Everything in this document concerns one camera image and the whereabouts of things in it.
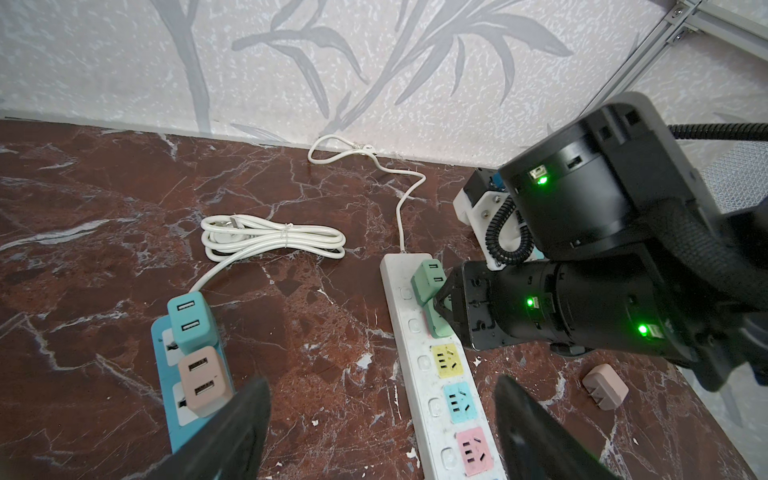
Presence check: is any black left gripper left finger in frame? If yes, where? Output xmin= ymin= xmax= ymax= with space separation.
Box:
xmin=149 ymin=378 xmax=271 ymax=479

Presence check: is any green charger plug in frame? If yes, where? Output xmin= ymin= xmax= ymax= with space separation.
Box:
xmin=423 ymin=300 xmax=454 ymax=339
xmin=411 ymin=259 xmax=446 ymax=306

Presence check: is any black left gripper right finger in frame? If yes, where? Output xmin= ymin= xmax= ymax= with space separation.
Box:
xmin=494 ymin=375 xmax=616 ymax=480

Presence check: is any pink charger plug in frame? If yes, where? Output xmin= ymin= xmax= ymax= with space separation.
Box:
xmin=178 ymin=346 xmax=234 ymax=418
xmin=581 ymin=364 xmax=629 ymax=411

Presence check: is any coiled white cable teal strip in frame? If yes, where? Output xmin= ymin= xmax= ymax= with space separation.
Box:
xmin=189 ymin=214 xmax=346 ymax=293

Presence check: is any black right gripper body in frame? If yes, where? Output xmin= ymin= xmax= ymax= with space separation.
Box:
xmin=433 ymin=242 xmax=696 ymax=363

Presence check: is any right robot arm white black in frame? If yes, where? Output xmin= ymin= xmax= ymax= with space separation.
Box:
xmin=428 ymin=92 xmax=767 ymax=391

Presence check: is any long white power strip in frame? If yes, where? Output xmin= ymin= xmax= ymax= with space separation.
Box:
xmin=380 ymin=253 xmax=507 ymax=479

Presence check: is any teal charger plug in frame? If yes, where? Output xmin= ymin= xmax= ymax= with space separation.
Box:
xmin=167 ymin=291 xmax=219 ymax=355

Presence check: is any teal power strip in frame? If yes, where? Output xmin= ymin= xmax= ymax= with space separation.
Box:
xmin=151 ymin=316 xmax=235 ymax=453

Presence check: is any white cable of long strip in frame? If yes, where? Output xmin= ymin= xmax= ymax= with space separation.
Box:
xmin=307 ymin=134 xmax=428 ymax=254

